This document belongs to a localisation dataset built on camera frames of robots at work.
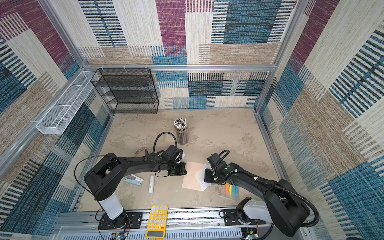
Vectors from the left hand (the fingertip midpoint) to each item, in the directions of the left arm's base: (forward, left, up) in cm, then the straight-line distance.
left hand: (187, 172), depth 88 cm
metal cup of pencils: (+20, +3, +18) cm, 27 cm away
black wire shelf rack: (+55, +44, +17) cm, 72 cm away
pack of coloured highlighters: (-11, -24, 0) cm, 26 cm away
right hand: (-5, -11, 0) cm, 12 cm away
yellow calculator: (-26, +14, +1) cm, 29 cm away
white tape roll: (+14, +30, -1) cm, 33 cm away
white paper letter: (+4, -11, -1) cm, 12 cm away
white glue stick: (-7, +20, +1) cm, 21 cm away
